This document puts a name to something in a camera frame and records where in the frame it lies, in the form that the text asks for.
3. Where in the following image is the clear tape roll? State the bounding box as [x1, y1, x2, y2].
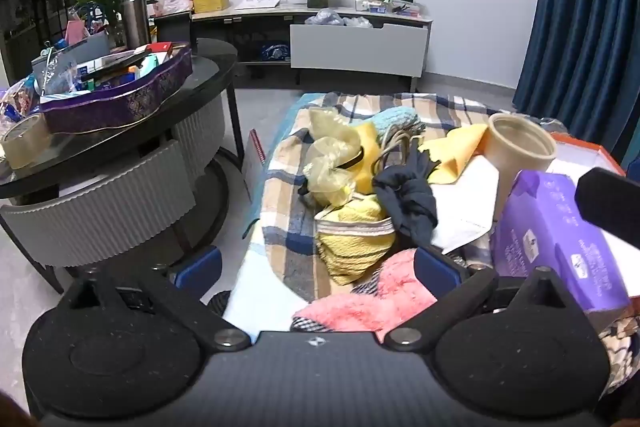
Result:
[1, 114, 51, 170]

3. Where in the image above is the round black glass table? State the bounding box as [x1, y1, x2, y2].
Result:
[1, 38, 243, 294]

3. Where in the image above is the yellow green sponge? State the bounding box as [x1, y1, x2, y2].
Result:
[345, 121, 381, 195]

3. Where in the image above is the orange white box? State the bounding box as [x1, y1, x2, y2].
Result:
[547, 132, 626, 183]

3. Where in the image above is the white tv cabinet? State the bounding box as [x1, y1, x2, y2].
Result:
[154, 1, 434, 94]

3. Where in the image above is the pale yellow organza bag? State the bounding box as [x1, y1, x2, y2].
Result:
[298, 107, 361, 207]

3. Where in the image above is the dark navy cloth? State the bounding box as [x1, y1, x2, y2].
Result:
[372, 143, 439, 249]

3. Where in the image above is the yellow knit pouch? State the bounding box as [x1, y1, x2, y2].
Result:
[314, 193, 396, 286]

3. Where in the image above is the purple tissue pack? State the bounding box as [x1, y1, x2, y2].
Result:
[490, 170, 639, 312]

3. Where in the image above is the beige paper cup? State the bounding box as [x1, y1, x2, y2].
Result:
[483, 114, 556, 221]

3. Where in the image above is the plaid blanket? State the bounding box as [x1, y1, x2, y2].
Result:
[256, 93, 517, 303]

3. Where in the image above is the light blue knit cloth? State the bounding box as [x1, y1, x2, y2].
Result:
[369, 106, 425, 143]

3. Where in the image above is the blue curtain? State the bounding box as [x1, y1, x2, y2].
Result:
[513, 0, 639, 162]

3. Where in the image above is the pink fluffy cloth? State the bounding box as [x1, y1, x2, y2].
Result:
[291, 248, 437, 341]

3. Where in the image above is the yellow microfiber cloth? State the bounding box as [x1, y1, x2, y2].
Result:
[418, 124, 488, 184]

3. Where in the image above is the purple tray of items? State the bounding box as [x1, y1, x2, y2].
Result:
[40, 44, 193, 134]

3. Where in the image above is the steel thermos bottle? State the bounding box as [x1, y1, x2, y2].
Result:
[120, 0, 151, 49]

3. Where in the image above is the beige cord bundle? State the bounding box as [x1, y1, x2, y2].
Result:
[371, 126, 426, 176]

